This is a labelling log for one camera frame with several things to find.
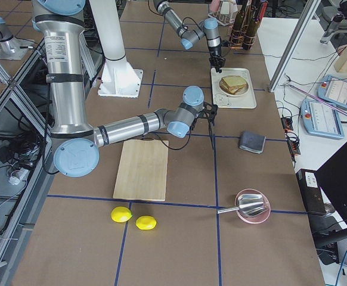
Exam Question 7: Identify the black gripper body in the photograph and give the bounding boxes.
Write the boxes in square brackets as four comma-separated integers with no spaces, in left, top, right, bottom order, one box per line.
[191,117,199,130]
[208,46,225,67]

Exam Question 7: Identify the bread slice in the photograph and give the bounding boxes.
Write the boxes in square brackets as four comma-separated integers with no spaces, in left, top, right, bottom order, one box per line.
[219,82,249,95]
[221,75,247,86]

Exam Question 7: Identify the white round plate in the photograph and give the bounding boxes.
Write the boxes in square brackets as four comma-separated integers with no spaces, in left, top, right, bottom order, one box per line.
[219,75,249,96]

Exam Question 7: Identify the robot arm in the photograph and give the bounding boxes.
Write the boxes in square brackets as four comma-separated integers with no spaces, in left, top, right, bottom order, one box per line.
[32,1,204,177]
[153,1,225,73]

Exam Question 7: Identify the cream bear tray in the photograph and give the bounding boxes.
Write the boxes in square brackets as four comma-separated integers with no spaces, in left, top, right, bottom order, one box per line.
[210,67,257,109]

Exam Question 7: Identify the dark green wine bottle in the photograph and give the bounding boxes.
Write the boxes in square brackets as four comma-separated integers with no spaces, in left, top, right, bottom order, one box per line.
[230,0,251,48]

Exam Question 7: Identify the grey folded cloth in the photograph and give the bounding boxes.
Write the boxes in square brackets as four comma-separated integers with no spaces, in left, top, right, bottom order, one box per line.
[239,130,266,154]

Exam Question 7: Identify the wooden cutting board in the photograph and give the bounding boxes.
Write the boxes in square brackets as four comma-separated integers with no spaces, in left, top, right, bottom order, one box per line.
[113,139,168,201]

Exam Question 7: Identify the long metal rod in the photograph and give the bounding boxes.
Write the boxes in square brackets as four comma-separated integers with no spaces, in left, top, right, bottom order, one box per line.
[286,83,347,117]

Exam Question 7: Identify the metal scoop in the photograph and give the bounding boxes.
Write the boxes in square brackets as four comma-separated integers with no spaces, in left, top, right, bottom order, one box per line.
[217,194,267,217]

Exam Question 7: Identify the yellow lemon right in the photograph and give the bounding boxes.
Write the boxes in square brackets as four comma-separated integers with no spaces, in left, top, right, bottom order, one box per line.
[135,216,157,231]

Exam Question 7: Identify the yellow lemon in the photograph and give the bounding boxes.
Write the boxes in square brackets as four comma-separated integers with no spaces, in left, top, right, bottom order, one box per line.
[110,206,132,223]
[135,216,157,231]

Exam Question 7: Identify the blue teach pendant near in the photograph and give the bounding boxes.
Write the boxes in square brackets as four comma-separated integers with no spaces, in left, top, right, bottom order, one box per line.
[300,99,345,139]

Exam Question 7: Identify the blue teach pendant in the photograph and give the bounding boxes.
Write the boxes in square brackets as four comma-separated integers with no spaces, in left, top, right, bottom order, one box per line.
[300,99,345,139]
[317,74,347,110]

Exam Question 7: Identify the pink bowl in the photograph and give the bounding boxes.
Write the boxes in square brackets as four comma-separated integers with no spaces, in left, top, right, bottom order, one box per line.
[234,188,271,224]

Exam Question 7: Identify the yellow lemon left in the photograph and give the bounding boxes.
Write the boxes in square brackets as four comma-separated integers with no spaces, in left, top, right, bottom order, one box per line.
[110,206,132,223]

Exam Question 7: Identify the blue teach pendant far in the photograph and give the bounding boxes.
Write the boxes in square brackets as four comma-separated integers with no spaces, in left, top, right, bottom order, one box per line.
[317,74,347,110]

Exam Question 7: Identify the black box device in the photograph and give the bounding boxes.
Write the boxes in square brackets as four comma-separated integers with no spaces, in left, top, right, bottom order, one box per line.
[296,169,326,216]

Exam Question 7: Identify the black laptop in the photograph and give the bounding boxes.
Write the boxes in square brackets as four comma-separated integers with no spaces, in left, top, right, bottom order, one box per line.
[314,141,347,248]

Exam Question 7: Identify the copper wire bottle rack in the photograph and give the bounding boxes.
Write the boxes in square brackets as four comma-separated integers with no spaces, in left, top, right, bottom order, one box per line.
[230,24,258,50]

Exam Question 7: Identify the white wire cup rack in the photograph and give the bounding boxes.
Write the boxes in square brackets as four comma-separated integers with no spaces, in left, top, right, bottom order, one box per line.
[208,0,238,26]

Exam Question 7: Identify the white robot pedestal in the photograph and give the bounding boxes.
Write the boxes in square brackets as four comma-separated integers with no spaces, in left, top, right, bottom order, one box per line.
[89,0,143,98]

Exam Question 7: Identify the aluminium frame post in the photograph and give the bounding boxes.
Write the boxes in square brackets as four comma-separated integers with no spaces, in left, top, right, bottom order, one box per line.
[268,0,321,92]

